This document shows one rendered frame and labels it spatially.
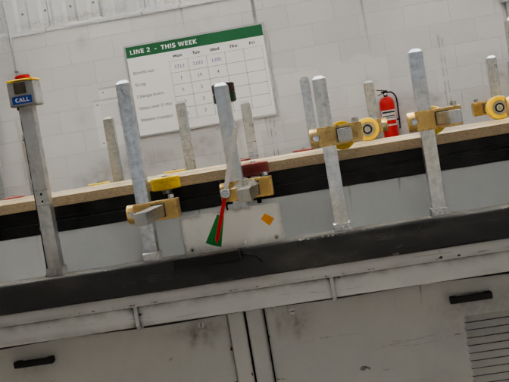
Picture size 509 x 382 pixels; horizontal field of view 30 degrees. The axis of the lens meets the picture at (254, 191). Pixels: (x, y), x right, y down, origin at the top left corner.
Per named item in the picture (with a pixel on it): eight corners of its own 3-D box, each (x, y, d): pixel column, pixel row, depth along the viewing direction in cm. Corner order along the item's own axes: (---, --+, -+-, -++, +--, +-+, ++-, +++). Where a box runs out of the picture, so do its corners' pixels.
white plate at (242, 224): (285, 240, 243) (278, 201, 242) (185, 256, 245) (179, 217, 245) (285, 240, 244) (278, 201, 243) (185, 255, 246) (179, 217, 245)
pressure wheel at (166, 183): (191, 213, 262) (184, 171, 262) (169, 217, 257) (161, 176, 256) (173, 214, 268) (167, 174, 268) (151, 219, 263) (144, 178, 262)
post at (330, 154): (354, 260, 243) (324, 74, 241) (341, 262, 243) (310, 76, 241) (354, 258, 247) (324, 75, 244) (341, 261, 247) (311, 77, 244)
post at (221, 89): (257, 265, 245) (226, 81, 242) (243, 267, 245) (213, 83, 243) (257, 264, 248) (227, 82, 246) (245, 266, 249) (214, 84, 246)
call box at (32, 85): (36, 106, 245) (31, 76, 244) (10, 111, 245) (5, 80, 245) (45, 107, 252) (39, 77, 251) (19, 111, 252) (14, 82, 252)
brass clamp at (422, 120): (463, 123, 237) (460, 104, 237) (410, 133, 239) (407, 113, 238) (460, 124, 244) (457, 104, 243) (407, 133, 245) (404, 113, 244)
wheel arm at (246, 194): (252, 205, 216) (249, 186, 216) (238, 207, 217) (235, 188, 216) (264, 192, 260) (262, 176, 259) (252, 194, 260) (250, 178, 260)
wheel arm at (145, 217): (149, 228, 221) (146, 210, 221) (135, 230, 221) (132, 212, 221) (178, 212, 264) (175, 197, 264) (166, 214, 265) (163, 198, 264)
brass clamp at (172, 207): (179, 217, 244) (175, 198, 244) (127, 225, 245) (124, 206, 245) (182, 215, 250) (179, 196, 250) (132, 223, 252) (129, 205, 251)
